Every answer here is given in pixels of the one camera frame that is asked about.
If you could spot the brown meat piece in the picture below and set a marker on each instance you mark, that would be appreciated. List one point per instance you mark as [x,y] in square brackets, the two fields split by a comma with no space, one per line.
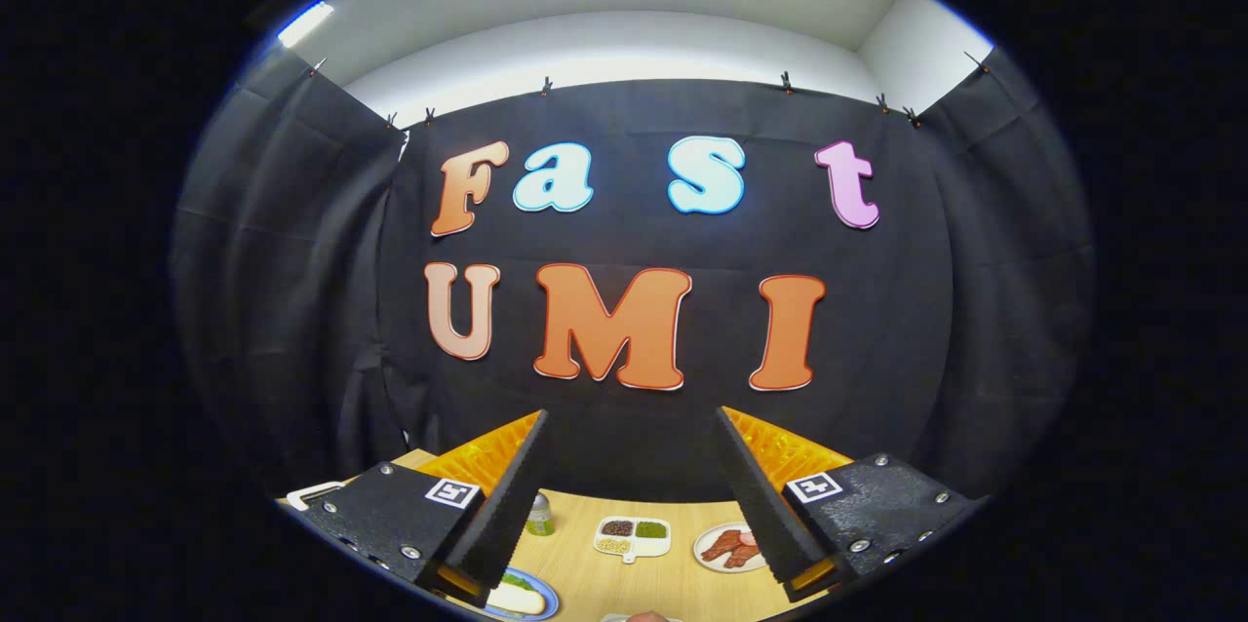
[721,544]
[743,557]

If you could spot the green label metal bottle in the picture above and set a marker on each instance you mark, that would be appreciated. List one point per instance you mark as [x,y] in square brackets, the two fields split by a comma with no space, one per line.
[541,517]

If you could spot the white oval plate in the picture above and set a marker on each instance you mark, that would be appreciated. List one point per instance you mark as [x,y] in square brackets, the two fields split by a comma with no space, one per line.
[702,544]

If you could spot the row of small cloth clips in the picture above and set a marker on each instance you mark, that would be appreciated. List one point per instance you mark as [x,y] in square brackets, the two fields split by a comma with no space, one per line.
[547,86]

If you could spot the pale soybeans heap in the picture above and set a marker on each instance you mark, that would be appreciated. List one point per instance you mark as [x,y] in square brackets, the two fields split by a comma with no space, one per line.
[612,545]

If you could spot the white toaster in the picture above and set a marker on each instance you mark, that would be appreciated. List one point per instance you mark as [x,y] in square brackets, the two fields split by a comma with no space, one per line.
[312,487]

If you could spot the green beans heap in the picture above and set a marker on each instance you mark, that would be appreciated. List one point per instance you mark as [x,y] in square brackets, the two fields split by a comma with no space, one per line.
[650,529]

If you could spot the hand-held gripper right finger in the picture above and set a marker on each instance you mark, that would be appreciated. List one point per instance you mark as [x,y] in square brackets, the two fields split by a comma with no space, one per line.
[760,505]

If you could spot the browned toast slice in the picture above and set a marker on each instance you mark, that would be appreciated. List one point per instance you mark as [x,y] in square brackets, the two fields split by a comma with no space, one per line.
[517,600]

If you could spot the blue round plate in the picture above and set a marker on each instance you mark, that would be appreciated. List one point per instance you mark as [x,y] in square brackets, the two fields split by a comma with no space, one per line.
[550,595]

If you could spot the dark red beans heap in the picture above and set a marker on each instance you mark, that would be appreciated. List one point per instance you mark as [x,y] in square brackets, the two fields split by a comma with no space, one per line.
[616,527]

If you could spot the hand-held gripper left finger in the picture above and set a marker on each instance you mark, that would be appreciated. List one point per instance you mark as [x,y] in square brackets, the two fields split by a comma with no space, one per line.
[502,515]

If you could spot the ceiling light panel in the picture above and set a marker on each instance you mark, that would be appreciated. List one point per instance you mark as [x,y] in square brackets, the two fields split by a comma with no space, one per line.
[305,22]

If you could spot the white divided dish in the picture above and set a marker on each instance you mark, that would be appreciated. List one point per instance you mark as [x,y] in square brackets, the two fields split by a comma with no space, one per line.
[645,547]

